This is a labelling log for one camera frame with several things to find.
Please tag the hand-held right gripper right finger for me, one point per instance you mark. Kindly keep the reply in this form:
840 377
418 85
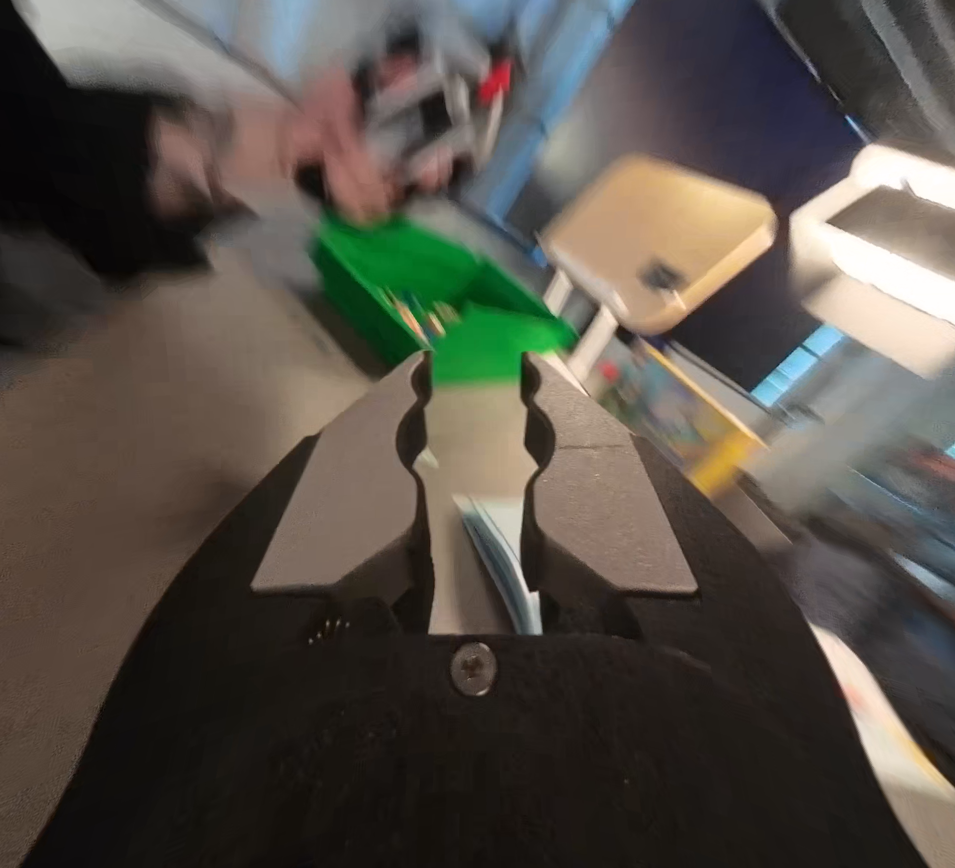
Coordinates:
612 510

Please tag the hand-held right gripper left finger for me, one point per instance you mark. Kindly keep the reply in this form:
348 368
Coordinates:
336 510

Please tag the instruction booklet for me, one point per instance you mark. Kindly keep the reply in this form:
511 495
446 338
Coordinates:
500 555

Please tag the green plastic bin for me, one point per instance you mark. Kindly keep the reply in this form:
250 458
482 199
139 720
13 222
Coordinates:
440 301

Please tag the pile of lego pieces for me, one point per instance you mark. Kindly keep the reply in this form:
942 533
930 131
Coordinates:
421 312

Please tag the colourful lego box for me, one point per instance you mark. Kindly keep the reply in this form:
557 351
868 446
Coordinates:
671 413

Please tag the person's left hand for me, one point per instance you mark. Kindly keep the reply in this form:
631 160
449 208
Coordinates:
336 145

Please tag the wooden board on white stand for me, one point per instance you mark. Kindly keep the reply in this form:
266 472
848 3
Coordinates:
656 241

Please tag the LED light panel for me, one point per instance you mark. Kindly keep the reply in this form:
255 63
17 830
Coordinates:
873 249

